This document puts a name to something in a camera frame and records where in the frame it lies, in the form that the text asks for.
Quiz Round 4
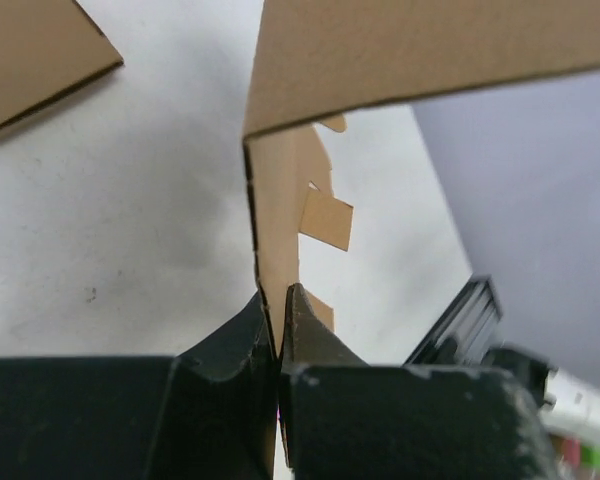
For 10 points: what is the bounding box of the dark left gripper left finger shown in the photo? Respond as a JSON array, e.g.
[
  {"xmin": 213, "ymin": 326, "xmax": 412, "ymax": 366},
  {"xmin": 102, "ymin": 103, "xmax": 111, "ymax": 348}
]
[{"xmin": 0, "ymin": 297, "xmax": 279, "ymax": 479}]

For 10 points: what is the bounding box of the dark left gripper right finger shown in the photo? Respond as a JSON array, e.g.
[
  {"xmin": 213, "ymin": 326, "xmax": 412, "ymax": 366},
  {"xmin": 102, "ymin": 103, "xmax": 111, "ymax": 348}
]
[{"xmin": 279, "ymin": 284, "xmax": 559, "ymax": 479}]

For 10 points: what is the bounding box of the large cardboard box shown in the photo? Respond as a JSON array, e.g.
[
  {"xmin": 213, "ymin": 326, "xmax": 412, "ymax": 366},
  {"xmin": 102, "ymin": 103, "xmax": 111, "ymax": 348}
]
[{"xmin": 241, "ymin": 0, "xmax": 600, "ymax": 361}]

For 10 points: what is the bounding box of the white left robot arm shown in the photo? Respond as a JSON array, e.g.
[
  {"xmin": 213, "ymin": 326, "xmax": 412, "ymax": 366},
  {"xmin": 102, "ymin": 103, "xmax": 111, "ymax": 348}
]
[{"xmin": 0, "ymin": 277, "xmax": 600, "ymax": 479}]

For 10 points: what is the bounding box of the small folded cardboard box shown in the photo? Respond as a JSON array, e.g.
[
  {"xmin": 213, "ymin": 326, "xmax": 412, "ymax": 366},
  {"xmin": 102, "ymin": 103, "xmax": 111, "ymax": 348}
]
[{"xmin": 0, "ymin": 1, "xmax": 124, "ymax": 137}]

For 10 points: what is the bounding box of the aluminium frame rail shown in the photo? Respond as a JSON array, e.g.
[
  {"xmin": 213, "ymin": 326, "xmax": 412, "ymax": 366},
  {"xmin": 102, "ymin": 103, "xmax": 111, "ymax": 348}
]
[{"xmin": 404, "ymin": 276, "xmax": 502, "ymax": 366}]

